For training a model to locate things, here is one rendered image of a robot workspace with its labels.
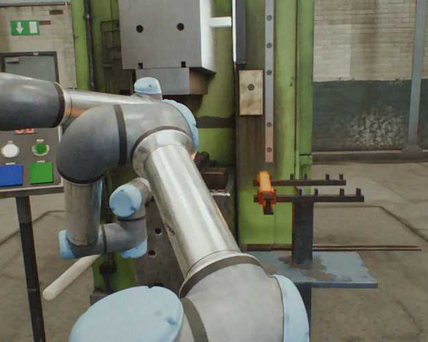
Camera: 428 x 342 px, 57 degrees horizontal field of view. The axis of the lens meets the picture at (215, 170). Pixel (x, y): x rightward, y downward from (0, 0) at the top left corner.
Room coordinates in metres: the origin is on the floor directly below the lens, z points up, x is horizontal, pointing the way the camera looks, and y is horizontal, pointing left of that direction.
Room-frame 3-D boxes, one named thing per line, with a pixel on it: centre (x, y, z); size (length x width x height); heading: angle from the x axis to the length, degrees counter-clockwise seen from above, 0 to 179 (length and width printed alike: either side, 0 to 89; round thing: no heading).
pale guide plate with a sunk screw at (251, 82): (1.56, -0.15, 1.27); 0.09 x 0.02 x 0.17; 82
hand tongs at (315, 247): (1.31, -0.41, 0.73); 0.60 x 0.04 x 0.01; 86
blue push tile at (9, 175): (1.35, 0.71, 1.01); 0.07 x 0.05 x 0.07; 107
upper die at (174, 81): (1.68, 0.15, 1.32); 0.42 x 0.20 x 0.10; 172
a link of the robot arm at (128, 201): (1.00, 0.23, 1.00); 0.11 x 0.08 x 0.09; 172
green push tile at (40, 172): (1.38, 0.62, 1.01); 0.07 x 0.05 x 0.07; 107
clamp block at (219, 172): (1.51, 0.00, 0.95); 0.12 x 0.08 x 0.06; 172
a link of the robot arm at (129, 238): (1.00, 0.24, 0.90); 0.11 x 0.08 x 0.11; 113
